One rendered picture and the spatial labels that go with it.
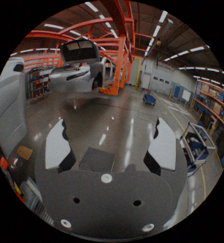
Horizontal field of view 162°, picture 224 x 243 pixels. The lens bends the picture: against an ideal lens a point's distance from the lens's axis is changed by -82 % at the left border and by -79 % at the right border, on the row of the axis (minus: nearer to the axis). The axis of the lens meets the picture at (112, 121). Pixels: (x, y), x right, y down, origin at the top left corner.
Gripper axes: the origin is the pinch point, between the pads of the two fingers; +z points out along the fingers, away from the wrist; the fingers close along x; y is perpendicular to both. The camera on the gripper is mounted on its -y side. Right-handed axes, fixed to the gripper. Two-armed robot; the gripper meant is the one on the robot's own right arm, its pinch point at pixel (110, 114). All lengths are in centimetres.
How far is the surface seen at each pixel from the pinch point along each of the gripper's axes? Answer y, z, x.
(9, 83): -26, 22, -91
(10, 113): 2, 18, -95
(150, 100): 123, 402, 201
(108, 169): 90, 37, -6
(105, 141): 122, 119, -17
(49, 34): -226, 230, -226
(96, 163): 87, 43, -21
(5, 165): 27, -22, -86
